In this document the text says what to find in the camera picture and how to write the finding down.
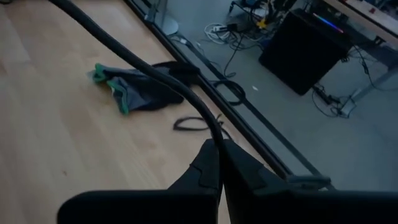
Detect black power strip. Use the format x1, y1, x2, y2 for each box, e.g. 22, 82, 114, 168
312, 85, 341, 105

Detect white power strip cable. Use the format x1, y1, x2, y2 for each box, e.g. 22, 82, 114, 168
203, 22, 237, 44

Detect black cord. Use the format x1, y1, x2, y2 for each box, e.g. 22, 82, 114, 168
48, 0, 225, 149

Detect black computer box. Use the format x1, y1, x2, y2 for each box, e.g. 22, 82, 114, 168
257, 8, 354, 96

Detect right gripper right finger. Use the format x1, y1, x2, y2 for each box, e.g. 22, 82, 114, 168
222, 139, 398, 224

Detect grey work glove green cuff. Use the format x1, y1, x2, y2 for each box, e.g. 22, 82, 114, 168
88, 61, 201, 90
107, 76, 185, 116

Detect light wooden desk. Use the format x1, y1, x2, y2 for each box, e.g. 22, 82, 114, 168
322, 0, 398, 116

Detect coiled black floor cable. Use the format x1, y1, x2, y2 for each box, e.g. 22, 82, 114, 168
211, 79, 246, 106

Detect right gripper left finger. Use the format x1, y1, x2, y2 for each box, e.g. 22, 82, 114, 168
57, 138, 223, 224

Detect black aluminium table frame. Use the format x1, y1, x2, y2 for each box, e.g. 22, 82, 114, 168
123, 0, 336, 191

